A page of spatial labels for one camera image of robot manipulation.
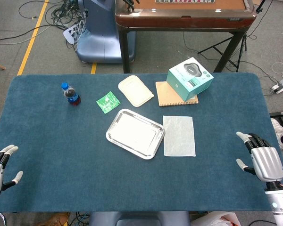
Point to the white paper sheet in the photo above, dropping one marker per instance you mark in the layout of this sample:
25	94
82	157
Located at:
179	136

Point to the green foil sachet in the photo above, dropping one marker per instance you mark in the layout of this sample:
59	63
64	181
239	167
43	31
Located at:
108	102

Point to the beige plastic container lid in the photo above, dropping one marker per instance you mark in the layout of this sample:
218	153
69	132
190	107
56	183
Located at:
135	90

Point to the white plastic bag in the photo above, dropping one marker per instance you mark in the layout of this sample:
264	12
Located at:
214	219

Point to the blue felt table cover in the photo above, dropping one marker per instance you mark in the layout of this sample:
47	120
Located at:
61	153

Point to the cola bottle blue cap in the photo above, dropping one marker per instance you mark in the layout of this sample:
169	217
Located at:
72	96

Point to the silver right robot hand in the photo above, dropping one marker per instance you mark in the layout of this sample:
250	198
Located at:
267	162

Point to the silver metal tray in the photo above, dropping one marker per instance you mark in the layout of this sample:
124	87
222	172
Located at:
134	134

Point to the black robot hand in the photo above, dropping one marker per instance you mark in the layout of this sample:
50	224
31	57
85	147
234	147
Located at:
129	3

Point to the white sneaker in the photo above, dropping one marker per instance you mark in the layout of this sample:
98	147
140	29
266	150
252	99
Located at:
277	129

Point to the white power strip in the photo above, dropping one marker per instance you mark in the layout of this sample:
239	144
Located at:
69	35
281	86

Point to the grey robot torso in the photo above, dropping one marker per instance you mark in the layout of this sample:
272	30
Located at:
139	219

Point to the tan leather shoe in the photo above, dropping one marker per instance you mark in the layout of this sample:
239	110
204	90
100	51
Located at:
54	220

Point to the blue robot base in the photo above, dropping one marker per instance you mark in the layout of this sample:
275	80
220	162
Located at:
99	42

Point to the brown mahjong table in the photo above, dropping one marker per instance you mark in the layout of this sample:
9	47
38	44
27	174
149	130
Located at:
179	21

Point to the row of mahjong tiles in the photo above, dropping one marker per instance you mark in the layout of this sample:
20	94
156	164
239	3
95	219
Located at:
184	1

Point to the brown spiral notebook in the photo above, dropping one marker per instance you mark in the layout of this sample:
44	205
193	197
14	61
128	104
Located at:
167	96

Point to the teal product box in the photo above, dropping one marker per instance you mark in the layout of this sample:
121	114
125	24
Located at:
188	80

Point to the black tripod stand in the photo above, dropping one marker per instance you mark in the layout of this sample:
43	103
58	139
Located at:
245	43

